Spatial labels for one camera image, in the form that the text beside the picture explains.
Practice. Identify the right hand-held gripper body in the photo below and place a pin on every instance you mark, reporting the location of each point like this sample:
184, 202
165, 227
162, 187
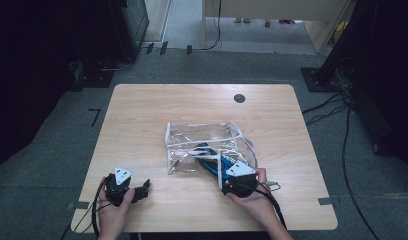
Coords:
240, 185

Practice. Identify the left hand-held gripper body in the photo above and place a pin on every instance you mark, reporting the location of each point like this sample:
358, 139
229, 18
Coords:
118, 188

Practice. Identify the black square stand base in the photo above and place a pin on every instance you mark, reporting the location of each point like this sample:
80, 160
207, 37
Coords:
317, 80

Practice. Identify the black angled floor tape mark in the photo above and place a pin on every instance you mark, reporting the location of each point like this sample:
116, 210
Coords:
96, 115

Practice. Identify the clear plastic bag white trim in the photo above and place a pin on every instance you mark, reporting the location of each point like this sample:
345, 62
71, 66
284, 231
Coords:
192, 136

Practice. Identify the grey tape strip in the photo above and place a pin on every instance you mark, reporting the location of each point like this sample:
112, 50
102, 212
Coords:
272, 183
326, 200
78, 205

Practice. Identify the person's left hand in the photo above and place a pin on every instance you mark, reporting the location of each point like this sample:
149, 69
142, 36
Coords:
113, 213

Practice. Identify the light wooden cabinet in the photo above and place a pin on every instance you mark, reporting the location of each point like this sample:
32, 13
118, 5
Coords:
275, 8

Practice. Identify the black glass-front cabinet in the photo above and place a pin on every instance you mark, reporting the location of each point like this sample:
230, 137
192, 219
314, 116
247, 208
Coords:
132, 26

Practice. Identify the person's right hand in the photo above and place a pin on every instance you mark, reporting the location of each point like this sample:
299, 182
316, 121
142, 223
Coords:
258, 201

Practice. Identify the grey round table grommet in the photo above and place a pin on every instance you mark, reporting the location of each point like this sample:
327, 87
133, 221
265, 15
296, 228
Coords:
239, 98

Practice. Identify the blue and black tool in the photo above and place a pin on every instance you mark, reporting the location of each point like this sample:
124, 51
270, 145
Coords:
214, 165

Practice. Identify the black floor tape strip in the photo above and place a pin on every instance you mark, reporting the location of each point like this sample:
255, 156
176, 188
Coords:
164, 47
189, 49

